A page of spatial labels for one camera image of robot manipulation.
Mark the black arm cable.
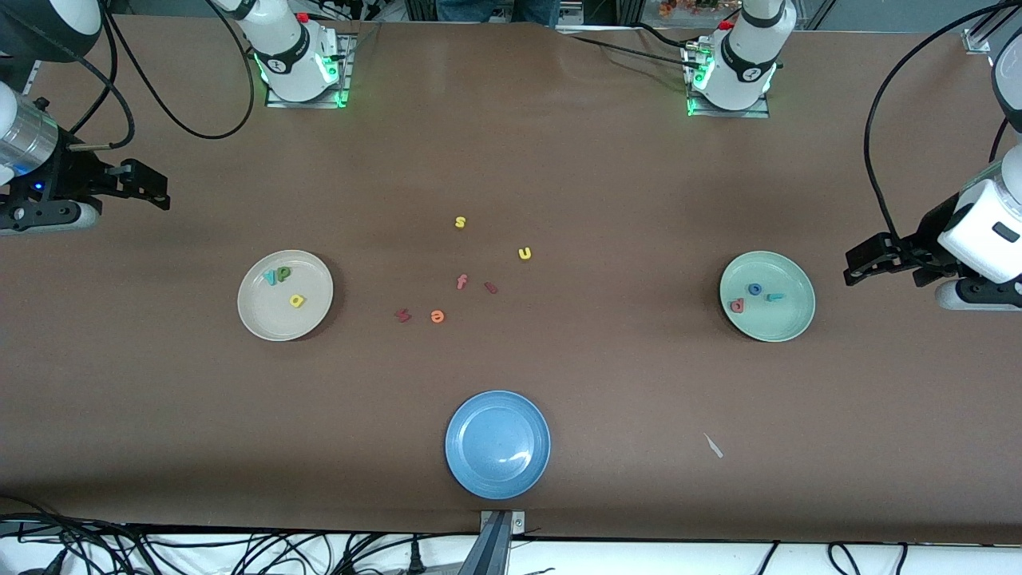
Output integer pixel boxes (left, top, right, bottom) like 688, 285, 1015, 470
864, 0, 1022, 240
68, 0, 256, 153

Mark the blue plate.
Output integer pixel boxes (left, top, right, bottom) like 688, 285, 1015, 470
445, 390, 552, 501

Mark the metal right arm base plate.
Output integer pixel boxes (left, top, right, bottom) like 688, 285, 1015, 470
266, 32, 354, 109

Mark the black cable tangle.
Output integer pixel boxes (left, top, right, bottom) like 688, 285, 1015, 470
0, 495, 480, 575

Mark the black table cable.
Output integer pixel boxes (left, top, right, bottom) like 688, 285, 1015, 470
559, 24, 697, 69

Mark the beige brown plate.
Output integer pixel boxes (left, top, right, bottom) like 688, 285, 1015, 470
237, 250, 335, 342

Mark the grey metal camera mount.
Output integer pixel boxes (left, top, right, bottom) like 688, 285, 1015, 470
459, 510, 528, 575

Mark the person in blue jeans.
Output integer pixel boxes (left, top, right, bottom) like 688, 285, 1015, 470
437, 0, 560, 27

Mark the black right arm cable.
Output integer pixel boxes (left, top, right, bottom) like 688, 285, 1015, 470
68, 0, 256, 153

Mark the aluminium frame profile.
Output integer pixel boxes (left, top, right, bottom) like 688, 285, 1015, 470
962, 0, 1022, 54

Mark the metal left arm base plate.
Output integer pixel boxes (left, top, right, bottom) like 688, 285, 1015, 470
687, 40, 770, 119

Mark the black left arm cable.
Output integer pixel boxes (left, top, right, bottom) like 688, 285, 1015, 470
864, 0, 1022, 240

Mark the green plate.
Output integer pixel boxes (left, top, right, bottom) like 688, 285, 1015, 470
719, 251, 816, 343

